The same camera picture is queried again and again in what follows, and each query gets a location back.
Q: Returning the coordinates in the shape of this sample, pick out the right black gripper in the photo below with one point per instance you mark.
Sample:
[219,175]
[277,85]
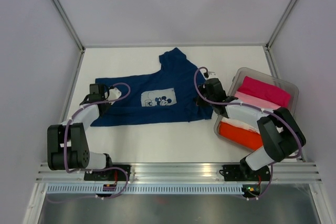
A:
[199,102]

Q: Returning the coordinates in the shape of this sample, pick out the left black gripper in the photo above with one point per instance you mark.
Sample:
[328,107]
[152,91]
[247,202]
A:
[108,106]

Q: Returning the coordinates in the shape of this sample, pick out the blue t-shirt with print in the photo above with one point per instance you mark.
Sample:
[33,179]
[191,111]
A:
[166,96]

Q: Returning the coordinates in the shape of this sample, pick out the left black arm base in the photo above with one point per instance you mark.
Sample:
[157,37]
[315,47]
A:
[110,175]

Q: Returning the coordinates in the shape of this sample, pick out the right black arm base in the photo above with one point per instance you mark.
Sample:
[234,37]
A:
[233,173]

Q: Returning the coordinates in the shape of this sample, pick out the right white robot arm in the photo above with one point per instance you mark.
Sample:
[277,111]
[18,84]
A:
[279,132]

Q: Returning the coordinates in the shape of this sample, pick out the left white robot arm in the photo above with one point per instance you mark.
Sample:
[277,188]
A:
[67,146]

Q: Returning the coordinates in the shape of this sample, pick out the light pink folded t-shirt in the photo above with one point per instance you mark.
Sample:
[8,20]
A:
[256,101]

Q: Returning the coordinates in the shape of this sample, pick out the magenta folded t-shirt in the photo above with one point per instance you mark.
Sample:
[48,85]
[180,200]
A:
[264,91]

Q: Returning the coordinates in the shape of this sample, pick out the white folded t-shirt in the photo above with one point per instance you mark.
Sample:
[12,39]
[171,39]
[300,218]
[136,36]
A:
[240,124]

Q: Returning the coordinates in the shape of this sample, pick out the clear plastic storage bin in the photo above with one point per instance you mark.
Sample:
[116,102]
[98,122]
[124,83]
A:
[288,87]

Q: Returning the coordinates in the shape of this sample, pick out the orange folded t-shirt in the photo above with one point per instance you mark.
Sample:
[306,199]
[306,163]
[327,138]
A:
[248,138]

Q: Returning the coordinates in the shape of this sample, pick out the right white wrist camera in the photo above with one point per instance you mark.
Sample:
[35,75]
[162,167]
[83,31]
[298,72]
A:
[209,74]

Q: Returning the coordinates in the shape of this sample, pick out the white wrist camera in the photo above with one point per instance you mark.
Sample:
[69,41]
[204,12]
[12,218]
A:
[114,94]
[209,74]

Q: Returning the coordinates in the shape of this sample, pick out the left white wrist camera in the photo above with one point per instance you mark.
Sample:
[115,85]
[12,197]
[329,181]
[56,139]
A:
[114,94]

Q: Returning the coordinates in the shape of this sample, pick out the aluminium front rail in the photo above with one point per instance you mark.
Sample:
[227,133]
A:
[189,173]

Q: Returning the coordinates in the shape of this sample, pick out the white slotted cable duct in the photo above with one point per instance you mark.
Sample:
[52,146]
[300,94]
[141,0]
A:
[173,189]

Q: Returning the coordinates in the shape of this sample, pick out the left aluminium frame post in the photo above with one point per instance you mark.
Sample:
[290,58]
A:
[65,19]

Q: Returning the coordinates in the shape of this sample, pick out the aluminium frame post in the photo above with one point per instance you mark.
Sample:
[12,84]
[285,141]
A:
[288,10]
[65,19]

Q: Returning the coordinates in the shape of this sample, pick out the right aluminium frame post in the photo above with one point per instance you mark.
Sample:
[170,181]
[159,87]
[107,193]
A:
[288,10]

